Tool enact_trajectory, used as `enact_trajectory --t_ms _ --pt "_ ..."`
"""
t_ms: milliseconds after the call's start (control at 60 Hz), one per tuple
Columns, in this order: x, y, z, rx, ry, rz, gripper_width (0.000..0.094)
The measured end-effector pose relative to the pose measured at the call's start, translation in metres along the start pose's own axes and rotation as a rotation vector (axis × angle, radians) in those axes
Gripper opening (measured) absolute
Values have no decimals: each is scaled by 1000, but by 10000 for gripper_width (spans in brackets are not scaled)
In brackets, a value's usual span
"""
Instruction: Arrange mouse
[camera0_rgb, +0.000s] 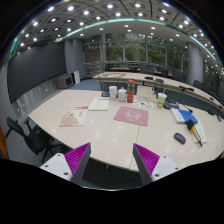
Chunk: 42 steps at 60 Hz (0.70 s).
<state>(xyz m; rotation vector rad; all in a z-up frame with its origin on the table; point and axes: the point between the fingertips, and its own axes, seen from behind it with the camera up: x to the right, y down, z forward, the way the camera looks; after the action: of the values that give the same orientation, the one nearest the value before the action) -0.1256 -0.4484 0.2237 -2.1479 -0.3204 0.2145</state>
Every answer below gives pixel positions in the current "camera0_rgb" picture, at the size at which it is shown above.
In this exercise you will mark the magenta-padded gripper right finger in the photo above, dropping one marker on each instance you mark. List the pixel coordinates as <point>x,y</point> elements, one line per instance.
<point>148,160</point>

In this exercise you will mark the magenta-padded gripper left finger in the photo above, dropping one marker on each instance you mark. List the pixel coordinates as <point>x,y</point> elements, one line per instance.
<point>76,158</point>

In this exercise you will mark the black computer mouse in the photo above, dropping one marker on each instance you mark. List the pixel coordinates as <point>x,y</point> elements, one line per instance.
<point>180,138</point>

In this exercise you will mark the pink printed mouse pad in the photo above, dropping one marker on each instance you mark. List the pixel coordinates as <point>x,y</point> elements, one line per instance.
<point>131,115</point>

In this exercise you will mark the black office chair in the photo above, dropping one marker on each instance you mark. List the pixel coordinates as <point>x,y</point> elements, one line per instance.
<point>31,138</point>

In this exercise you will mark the blue and white book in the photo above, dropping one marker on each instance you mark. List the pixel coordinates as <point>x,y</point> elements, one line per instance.
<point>184,116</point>

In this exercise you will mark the white leaflet with red heading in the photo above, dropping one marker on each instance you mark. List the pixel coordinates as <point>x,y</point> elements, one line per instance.
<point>99,103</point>

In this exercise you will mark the black gooseneck desk microphone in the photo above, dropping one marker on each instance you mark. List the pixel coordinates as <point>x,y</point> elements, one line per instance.
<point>170,104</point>

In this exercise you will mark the white paper booklet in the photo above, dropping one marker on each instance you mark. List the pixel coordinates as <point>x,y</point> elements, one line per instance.
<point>202,130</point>

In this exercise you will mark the green printed paper cup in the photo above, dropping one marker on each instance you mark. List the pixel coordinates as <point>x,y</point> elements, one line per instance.
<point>161,100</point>

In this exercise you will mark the cream cardboard box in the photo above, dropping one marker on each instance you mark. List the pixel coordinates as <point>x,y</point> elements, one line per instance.
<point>145,93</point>

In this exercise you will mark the red bottle with green band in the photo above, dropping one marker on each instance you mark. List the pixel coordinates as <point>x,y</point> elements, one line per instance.
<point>130,91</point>

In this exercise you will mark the stack of white paper cups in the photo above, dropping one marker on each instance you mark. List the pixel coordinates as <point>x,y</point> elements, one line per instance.
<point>113,92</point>

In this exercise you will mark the grey monitor on cart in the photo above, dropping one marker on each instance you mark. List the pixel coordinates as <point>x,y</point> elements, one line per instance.
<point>65,81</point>

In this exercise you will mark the long curved conference desk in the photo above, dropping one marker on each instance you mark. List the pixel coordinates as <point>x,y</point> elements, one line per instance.
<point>133,76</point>

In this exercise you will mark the group of dark office chairs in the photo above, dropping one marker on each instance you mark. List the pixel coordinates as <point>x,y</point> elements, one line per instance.
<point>198,84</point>

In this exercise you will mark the group of ceiling lights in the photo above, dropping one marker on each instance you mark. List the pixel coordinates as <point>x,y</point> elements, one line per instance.
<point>110,6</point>

